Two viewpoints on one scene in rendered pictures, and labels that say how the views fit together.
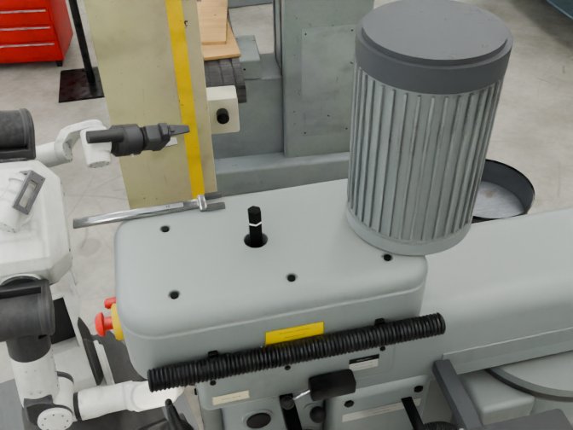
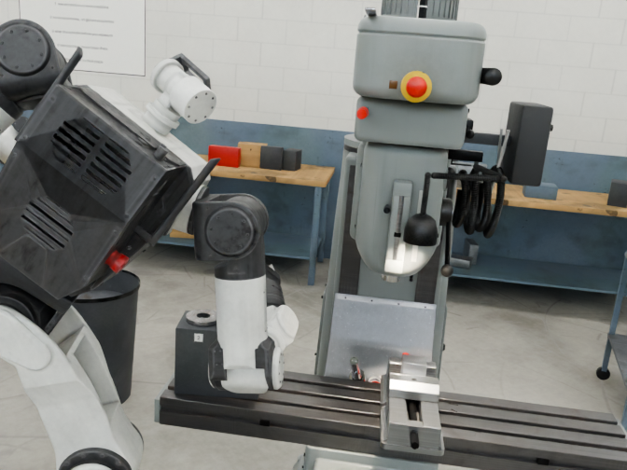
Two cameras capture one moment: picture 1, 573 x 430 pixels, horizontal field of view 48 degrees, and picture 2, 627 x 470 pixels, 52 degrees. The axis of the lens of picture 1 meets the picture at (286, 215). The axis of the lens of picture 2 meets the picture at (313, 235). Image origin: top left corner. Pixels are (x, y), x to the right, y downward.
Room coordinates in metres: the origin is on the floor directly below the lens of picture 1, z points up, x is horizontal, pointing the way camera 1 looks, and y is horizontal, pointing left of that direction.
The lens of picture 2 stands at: (0.45, 1.55, 1.80)
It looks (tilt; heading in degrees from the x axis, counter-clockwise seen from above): 15 degrees down; 289
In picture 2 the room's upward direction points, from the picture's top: 5 degrees clockwise
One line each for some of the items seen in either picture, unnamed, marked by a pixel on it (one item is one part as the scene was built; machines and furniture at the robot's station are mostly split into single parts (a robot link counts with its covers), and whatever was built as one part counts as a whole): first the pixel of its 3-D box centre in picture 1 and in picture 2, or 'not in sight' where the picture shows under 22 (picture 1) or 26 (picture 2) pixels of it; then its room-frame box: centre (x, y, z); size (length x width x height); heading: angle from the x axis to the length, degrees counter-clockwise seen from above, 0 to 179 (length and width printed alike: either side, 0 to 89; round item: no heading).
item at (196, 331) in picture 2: not in sight; (220, 352); (1.15, 0.16, 1.03); 0.22 x 0.12 x 0.20; 19
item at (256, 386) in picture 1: (284, 322); (409, 117); (0.75, 0.01, 1.68); 0.34 x 0.24 x 0.10; 102
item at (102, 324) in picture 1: (106, 323); (416, 87); (0.68, 0.30, 1.76); 0.04 x 0.03 x 0.04; 12
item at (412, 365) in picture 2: not in sight; (413, 369); (0.65, 0.03, 1.04); 0.06 x 0.05 x 0.06; 14
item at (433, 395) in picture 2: not in sight; (413, 387); (0.64, 0.08, 1.02); 0.12 x 0.06 x 0.04; 14
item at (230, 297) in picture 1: (267, 273); (415, 61); (0.74, 0.03, 1.81); 0.47 x 0.26 x 0.16; 102
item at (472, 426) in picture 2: not in sight; (391, 419); (0.70, 0.04, 0.89); 1.24 x 0.23 x 0.08; 12
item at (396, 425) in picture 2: not in sight; (411, 394); (0.65, 0.06, 0.99); 0.35 x 0.15 x 0.11; 104
